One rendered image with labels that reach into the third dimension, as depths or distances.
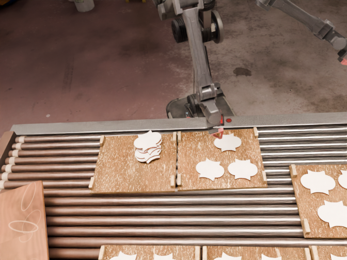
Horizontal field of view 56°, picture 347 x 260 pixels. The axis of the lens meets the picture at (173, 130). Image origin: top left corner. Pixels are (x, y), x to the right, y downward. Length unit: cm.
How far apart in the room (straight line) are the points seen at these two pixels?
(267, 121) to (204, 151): 40
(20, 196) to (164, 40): 294
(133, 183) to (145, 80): 212
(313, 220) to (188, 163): 60
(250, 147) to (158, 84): 199
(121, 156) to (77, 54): 269
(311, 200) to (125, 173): 86
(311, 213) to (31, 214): 118
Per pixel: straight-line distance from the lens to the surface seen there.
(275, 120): 183
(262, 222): 149
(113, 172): 165
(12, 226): 157
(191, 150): 165
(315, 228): 150
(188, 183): 155
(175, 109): 284
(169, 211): 151
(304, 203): 154
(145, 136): 167
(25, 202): 160
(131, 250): 144
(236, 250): 140
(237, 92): 333
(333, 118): 191
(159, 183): 156
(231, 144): 166
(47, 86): 393
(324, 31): 173
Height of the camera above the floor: 225
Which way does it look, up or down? 48 degrees down
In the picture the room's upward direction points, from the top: 9 degrees counter-clockwise
